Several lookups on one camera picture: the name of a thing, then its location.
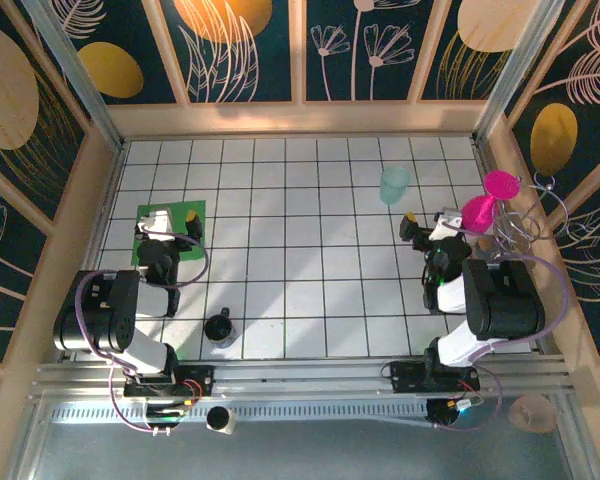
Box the small black white cylinder device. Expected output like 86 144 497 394
205 406 239 435

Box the aluminium mounting rail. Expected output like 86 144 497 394
29 355 579 401

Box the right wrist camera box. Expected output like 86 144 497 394
432 208 465 241

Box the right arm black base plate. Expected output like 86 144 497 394
382 360 481 394

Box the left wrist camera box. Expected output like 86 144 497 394
136 209 174 237

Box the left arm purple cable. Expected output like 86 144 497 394
74 227 210 436

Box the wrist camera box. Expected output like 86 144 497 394
432 208 465 241
136 209 174 237

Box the translucent teal plastic cup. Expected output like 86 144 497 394
379 165 412 205

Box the translucent pink suction disc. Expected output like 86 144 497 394
508 393 559 434

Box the perforated metal cable tray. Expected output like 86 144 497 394
49 402 431 424

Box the silver wire stand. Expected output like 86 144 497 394
489 174 569 261

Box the black mug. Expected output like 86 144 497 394
203 307 236 350

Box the clear glass jar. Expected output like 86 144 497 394
472 233 502 262

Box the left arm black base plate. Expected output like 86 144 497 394
123 364 216 399

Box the aluminium frame post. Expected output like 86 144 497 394
473 0 567 145
22 0 127 152

